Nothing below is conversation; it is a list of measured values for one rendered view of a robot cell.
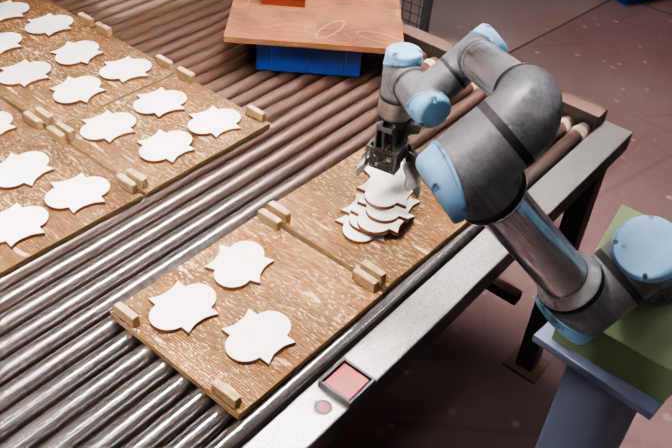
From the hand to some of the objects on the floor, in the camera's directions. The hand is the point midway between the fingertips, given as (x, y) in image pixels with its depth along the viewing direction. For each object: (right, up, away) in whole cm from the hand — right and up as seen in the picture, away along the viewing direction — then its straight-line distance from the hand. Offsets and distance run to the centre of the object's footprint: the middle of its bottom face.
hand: (388, 185), depth 182 cm
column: (+42, -100, +40) cm, 115 cm away
